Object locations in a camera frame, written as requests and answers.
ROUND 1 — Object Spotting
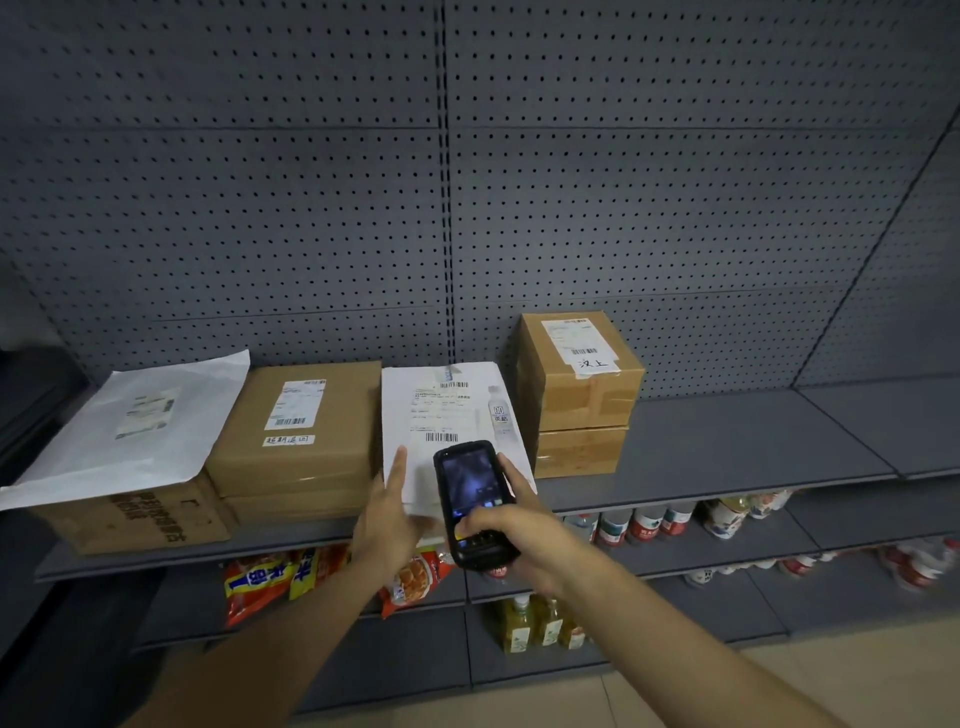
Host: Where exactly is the cluster of yellow drink bottles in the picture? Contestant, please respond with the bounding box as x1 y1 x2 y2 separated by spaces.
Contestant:
491 592 594 655

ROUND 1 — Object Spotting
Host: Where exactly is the dark grey side shelving unit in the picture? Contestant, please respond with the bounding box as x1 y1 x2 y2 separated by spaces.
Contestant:
0 341 166 728

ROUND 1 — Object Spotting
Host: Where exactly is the black handheld barcode scanner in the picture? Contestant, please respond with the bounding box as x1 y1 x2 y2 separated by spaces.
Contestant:
432 440 523 574

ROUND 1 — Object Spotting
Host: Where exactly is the person's left forearm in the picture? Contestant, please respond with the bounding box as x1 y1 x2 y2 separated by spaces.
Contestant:
123 554 393 728

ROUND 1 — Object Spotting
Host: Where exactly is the person's left hand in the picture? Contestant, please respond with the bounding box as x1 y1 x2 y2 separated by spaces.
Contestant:
350 446 426 583

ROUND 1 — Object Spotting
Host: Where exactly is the white mailer envelope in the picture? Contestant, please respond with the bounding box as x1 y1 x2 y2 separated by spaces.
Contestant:
0 348 252 513

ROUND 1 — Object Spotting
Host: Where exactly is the brown box top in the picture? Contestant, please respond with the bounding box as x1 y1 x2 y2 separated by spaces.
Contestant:
203 361 385 499

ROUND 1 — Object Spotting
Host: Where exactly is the pile of red snack packets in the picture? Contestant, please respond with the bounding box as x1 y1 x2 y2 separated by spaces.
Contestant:
221 542 457 630

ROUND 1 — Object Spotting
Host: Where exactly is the person's right hand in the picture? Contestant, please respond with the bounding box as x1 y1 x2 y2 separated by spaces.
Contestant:
455 452 602 598

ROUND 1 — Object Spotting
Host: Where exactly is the person's right forearm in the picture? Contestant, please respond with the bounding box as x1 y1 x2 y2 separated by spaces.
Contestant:
558 547 853 728

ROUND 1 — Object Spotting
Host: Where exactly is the white printed carton box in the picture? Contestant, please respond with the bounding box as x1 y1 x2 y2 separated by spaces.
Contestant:
380 361 538 520

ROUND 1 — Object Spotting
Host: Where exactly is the grey pegboard shelf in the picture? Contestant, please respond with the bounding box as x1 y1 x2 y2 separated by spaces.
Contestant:
0 0 960 714

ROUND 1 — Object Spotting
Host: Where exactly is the red label water bottle cluster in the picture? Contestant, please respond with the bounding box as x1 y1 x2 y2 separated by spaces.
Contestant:
875 535 960 595

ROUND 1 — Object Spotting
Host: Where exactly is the large brown printed carton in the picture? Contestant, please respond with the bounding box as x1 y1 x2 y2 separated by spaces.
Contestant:
29 470 235 558

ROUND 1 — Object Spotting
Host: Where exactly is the row of red label bottles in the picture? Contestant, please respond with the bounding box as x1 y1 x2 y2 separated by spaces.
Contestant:
562 488 796 549

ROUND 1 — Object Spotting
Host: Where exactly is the small brown box handwritten label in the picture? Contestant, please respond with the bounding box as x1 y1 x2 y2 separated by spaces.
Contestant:
515 310 647 435

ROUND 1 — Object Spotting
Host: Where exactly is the row of small white bottles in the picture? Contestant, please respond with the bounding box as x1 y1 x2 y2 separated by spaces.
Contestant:
680 551 838 590

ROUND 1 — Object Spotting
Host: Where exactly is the small brown box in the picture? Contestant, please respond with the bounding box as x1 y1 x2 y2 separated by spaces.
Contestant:
532 424 631 481

